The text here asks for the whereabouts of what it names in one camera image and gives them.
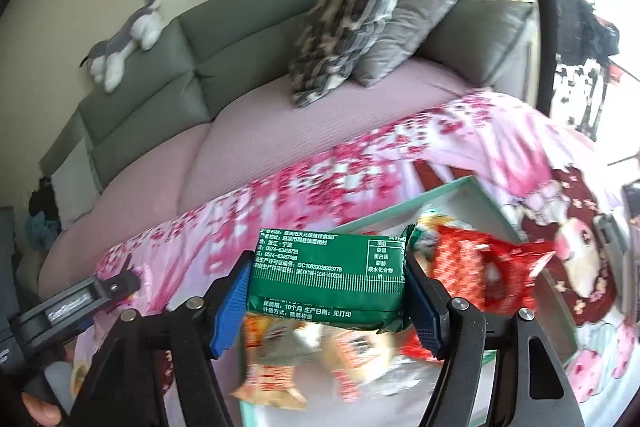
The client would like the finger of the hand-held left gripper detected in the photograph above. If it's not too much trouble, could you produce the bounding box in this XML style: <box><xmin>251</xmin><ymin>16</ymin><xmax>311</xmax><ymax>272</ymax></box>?
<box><xmin>92</xmin><ymin>269</ymin><xmax>142</xmax><ymax>305</ymax></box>

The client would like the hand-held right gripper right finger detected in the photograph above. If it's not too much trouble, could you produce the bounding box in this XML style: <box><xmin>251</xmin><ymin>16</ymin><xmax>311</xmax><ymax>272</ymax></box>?
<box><xmin>402</xmin><ymin>252</ymin><xmax>586</xmax><ymax>427</ymax></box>

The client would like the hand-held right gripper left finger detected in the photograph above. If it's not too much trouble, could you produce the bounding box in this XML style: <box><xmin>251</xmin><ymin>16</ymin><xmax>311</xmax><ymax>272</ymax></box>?
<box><xmin>70</xmin><ymin>249</ymin><xmax>253</xmax><ymax>427</ymax></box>

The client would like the red snack packet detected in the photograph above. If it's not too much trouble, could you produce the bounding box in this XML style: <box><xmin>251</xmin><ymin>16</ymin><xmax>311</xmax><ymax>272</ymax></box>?
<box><xmin>427</xmin><ymin>227</ymin><xmax>557</xmax><ymax>314</ymax></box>

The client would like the cream bun clear packet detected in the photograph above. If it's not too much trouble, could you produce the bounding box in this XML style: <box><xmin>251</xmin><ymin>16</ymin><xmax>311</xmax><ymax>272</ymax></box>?
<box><xmin>320</xmin><ymin>327</ymin><xmax>402</xmax><ymax>403</ymax></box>

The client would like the orange snack packet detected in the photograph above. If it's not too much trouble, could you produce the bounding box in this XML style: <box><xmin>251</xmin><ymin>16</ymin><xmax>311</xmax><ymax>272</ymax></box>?
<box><xmin>230</xmin><ymin>314</ymin><xmax>309</xmax><ymax>411</ymax></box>

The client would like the dark green snack packet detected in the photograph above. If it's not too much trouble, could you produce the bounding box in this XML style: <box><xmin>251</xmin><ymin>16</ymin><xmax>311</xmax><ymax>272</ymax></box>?
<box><xmin>244</xmin><ymin>228</ymin><xmax>418</xmax><ymax>334</ymax></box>

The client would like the teal shallow cardboard box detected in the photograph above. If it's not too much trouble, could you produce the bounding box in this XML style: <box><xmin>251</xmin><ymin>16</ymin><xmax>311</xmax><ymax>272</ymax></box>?
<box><xmin>239</xmin><ymin>176</ymin><xmax>578</xmax><ymax>427</ymax></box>

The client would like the person's left hand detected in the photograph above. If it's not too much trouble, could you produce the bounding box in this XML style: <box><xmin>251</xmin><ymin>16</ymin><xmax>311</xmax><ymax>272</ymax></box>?
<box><xmin>21</xmin><ymin>389</ymin><xmax>65</xmax><ymax>427</ymax></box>

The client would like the dark cloth pile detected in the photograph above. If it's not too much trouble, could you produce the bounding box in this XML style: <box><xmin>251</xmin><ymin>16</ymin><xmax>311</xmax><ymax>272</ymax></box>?
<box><xmin>27</xmin><ymin>179</ymin><xmax>63</xmax><ymax>254</ymax></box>

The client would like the white cushion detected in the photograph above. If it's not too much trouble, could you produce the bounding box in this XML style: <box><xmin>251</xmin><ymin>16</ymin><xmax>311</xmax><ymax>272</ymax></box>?
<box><xmin>50</xmin><ymin>146</ymin><xmax>99</xmax><ymax>229</ymax></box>

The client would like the pink printed blanket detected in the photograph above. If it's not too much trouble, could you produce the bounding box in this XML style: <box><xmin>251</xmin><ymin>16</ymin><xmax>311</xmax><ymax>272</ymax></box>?
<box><xmin>70</xmin><ymin>89</ymin><xmax>640</xmax><ymax>408</ymax></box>

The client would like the pink bed sheet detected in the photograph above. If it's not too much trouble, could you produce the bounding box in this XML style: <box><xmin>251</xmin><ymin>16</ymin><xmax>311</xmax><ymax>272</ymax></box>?
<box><xmin>37</xmin><ymin>57</ymin><xmax>481</xmax><ymax>298</ymax></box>

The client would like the grey white plush toy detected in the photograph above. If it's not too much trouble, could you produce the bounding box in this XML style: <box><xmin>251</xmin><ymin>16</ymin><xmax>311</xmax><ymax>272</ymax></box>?
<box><xmin>79</xmin><ymin>0</ymin><xmax>168</xmax><ymax>94</ymax></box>

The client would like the grey sofa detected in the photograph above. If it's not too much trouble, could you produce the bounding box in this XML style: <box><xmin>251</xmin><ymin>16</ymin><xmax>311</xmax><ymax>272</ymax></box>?
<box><xmin>39</xmin><ymin>0</ymin><xmax>538</xmax><ymax>192</ymax></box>

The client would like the grey pillow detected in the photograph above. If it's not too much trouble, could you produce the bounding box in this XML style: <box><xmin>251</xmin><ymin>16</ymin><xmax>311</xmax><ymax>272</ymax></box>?
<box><xmin>352</xmin><ymin>0</ymin><xmax>471</xmax><ymax>88</ymax></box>

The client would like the black white patterned pillow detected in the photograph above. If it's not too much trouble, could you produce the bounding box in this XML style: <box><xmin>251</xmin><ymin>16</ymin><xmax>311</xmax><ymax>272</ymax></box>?
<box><xmin>287</xmin><ymin>0</ymin><xmax>402</xmax><ymax>108</ymax></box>

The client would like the black metal rack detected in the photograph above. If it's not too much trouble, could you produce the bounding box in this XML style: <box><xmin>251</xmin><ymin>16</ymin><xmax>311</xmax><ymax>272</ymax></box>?
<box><xmin>552</xmin><ymin>0</ymin><xmax>622</xmax><ymax>142</ymax></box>

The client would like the black window frame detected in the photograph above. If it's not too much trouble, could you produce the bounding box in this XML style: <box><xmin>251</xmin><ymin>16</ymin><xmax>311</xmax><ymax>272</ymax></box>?
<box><xmin>515</xmin><ymin>0</ymin><xmax>558</xmax><ymax>120</ymax></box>

